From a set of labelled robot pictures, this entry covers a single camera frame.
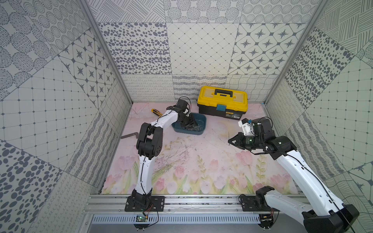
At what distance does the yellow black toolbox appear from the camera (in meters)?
1.00

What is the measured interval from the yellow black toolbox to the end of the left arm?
185 millimetres

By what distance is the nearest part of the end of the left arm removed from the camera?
78 centimetres
